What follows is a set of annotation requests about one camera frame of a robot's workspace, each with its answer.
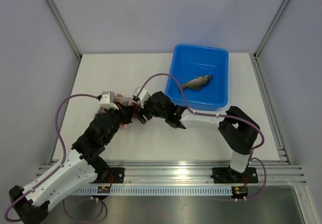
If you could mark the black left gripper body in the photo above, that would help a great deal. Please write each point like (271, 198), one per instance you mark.
(118, 116)

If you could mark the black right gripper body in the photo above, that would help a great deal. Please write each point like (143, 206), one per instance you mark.
(149, 110)

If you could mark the clear zip top bag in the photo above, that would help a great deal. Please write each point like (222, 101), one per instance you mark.
(119, 100)

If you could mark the grey toy fish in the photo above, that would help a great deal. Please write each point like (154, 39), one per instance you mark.
(197, 83)

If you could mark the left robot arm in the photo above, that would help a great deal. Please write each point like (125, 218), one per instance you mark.
(80, 166)

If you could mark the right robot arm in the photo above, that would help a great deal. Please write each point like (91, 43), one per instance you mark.
(235, 126)

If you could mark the blue plastic bin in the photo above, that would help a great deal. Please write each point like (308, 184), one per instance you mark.
(191, 61)

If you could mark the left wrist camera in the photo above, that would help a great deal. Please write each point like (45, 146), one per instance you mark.
(106, 100)

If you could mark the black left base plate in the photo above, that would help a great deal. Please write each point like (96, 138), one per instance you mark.
(116, 175)

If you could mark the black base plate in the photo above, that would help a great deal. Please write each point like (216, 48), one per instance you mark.
(226, 175)
(116, 175)

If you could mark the white slotted cable duct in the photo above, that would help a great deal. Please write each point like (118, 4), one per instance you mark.
(154, 191)

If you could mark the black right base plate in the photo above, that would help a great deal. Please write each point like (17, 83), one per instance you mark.
(226, 175)

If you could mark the aluminium frame post left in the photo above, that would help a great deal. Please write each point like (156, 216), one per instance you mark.
(59, 19)

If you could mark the aluminium frame post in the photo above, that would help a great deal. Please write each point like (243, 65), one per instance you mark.
(59, 19)
(270, 30)

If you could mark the aluminium frame post right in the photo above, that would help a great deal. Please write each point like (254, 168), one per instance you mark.
(270, 30)

